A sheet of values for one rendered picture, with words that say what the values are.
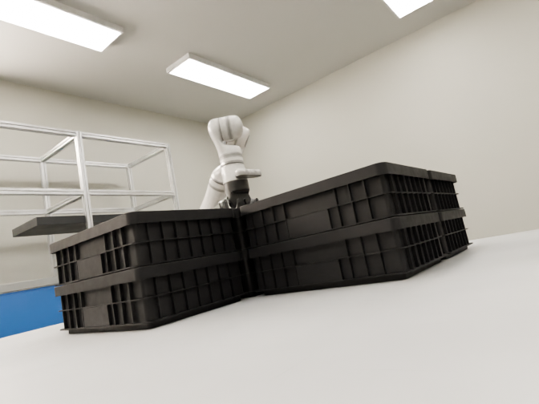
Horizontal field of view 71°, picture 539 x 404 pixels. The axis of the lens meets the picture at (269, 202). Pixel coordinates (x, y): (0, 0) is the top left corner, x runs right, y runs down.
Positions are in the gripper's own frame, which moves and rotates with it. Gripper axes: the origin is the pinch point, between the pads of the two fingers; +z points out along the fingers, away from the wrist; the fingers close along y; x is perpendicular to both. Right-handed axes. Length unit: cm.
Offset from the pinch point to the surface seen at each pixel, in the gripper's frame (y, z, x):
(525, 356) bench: 46, 19, 76
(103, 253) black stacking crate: 40.5, 1.7, -1.0
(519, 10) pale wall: -331, -161, 44
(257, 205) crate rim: 9.5, -3.5, 17.1
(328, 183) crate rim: 7.3, -3.4, 37.2
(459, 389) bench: 52, 19, 74
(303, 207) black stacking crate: 7.1, -0.2, 29.1
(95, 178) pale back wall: -79, -102, -298
